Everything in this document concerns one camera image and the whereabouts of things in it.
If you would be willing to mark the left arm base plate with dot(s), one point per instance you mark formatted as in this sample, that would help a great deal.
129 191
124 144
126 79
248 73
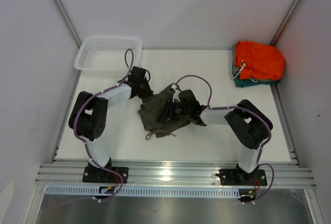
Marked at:
96 175

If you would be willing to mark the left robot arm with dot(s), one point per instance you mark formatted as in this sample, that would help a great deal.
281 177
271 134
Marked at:
88 122

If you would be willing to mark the white slotted cable duct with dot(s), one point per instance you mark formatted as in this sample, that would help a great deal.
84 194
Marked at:
139 191

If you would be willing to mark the teal folded shorts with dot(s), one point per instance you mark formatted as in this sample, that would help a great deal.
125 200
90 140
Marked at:
248 83

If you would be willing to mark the grey folded shorts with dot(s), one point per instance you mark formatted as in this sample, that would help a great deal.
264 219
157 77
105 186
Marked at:
235 69

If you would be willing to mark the orange folded shorts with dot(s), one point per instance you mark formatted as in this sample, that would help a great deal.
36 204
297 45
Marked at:
258 61

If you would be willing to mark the white plastic basket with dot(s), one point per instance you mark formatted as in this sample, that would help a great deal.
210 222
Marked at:
108 56

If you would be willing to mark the aluminium frame rail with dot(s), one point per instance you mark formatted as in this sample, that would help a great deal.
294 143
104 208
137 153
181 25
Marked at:
174 174

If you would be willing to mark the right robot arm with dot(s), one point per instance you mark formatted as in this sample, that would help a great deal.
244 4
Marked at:
249 124

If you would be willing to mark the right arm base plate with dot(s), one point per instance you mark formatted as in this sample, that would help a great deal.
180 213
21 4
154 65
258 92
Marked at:
232 177

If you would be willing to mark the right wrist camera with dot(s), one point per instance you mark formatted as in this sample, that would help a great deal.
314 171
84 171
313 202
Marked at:
174 89

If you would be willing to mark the olive green shorts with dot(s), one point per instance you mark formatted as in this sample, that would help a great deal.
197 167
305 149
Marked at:
150 110

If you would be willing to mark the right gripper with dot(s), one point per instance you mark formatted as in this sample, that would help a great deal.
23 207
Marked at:
167 112

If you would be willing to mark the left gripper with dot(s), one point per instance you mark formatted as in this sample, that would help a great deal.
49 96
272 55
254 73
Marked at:
148 91

